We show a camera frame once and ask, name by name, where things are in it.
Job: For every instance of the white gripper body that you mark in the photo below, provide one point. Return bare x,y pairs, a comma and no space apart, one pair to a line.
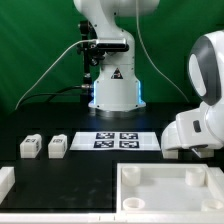
214,120

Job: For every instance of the white square table top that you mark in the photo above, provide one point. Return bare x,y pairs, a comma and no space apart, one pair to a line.
169,188

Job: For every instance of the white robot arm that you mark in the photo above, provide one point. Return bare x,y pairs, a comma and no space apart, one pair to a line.
118,90

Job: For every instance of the white sheet with tags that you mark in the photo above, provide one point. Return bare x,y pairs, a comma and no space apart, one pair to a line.
131,141

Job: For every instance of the white left obstacle block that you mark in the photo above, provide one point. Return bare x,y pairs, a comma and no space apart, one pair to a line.
7,180

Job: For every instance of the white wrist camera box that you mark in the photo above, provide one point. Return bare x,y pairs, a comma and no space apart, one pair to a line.
189,131

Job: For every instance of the white front table rail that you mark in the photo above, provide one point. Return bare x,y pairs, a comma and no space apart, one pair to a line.
206,218

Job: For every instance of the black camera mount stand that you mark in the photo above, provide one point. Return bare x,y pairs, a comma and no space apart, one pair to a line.
91,54

